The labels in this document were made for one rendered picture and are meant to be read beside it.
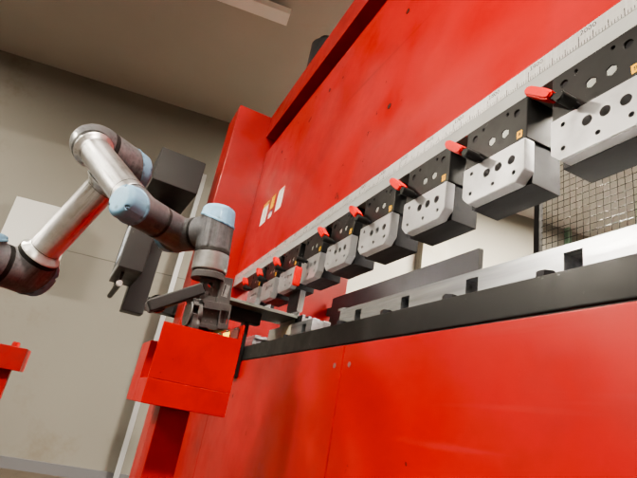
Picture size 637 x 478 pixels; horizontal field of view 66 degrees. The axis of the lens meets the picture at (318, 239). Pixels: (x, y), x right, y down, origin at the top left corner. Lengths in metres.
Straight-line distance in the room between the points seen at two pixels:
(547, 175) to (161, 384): 0.77
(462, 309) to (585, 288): 0.19
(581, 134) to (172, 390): 0.80
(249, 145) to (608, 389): 2.49
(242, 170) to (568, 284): 2.32
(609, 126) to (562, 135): 0.08
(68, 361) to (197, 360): 3.65
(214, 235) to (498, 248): 5.12
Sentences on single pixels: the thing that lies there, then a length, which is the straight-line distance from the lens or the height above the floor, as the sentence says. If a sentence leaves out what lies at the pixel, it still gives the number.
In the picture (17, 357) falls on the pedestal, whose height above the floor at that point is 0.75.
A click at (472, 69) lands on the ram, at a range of 1.14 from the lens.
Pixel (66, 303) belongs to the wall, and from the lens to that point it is 4.68.
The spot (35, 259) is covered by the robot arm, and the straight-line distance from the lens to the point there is 1.54.
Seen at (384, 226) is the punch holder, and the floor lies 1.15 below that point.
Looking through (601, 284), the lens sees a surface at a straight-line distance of 0.56.
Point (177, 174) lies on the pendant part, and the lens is 2.81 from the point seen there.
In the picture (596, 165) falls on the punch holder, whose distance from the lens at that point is 0.83.
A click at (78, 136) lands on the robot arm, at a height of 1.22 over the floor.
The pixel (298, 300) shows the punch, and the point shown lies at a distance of 1.67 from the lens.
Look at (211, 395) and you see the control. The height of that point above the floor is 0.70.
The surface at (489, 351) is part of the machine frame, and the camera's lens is 0.64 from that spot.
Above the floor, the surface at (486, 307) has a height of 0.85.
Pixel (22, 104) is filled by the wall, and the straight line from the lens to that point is 5.44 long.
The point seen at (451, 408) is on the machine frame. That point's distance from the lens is 0.68.
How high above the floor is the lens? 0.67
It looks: 21 degrees up
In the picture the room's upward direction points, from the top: 11 degrees clockwise
